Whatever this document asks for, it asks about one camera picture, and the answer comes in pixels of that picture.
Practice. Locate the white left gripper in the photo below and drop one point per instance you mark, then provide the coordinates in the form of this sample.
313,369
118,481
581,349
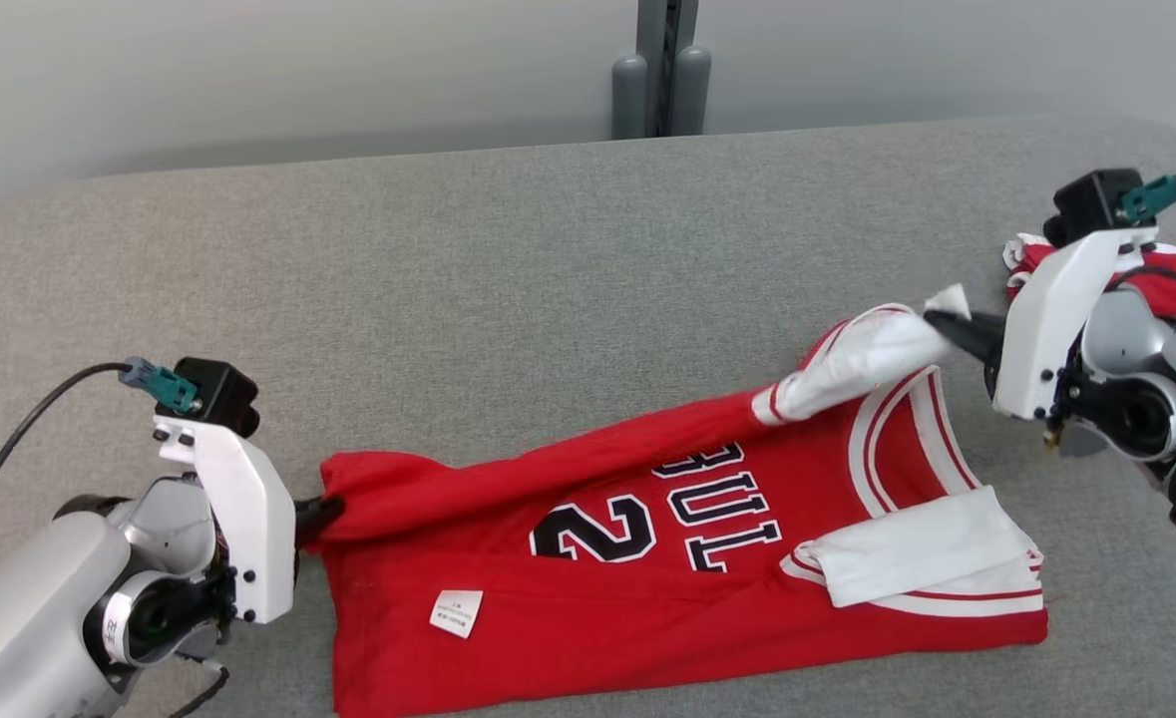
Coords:
258,538

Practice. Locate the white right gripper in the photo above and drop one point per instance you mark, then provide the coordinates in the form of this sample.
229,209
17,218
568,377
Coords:
1041,329

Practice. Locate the red shorts white stripe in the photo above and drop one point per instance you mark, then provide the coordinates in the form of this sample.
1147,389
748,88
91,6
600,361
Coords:
1171,294

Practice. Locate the red basketball jersey white sleeves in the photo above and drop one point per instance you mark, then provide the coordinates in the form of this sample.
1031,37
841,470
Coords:
597,618

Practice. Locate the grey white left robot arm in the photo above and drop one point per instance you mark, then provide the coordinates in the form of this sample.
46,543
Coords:
29,598

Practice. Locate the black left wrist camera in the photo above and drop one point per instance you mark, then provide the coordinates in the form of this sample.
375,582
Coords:
218,394

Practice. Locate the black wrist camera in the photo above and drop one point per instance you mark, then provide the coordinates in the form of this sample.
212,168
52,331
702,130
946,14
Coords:
1091,204
218,394

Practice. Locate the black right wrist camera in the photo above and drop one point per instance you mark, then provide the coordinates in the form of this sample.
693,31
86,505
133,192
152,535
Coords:
1091,204

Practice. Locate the grey cylindrical post bumper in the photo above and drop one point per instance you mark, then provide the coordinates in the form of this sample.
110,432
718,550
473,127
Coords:
692,95
629,100

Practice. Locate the grey metal wall post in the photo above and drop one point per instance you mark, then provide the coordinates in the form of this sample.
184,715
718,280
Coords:
652,40

